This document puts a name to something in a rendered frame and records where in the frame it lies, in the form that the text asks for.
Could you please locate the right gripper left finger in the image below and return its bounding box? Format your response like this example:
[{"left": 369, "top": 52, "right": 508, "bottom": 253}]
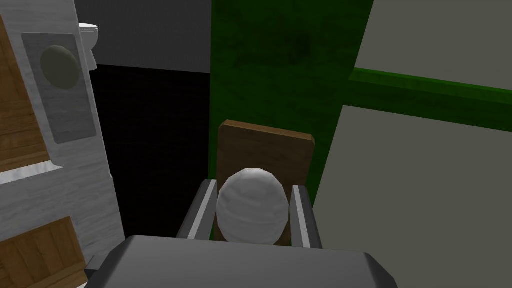
[{"left": 175, "top": 178, "right": 219, "bottom": 241}]

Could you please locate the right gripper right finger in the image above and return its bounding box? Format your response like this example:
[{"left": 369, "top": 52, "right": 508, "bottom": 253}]
[{"left": 290, "top": 184, "right": 324, "bottom": 250}]

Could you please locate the white ball knob brown plate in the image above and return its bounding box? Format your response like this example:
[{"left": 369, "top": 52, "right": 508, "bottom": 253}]
[{"left": 215, "top": 119, "right": 317, "bottom": 247}]

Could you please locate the olive ball knob grey plate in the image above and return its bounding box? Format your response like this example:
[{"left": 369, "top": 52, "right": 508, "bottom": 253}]
[{"left": 20, "top": 32, "right": 98, "bottom": 145}]

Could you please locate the white toilet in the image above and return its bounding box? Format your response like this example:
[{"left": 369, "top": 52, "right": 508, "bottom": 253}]
[{"left": 78, "top": 22, "right": 100, "bottom": 73}]

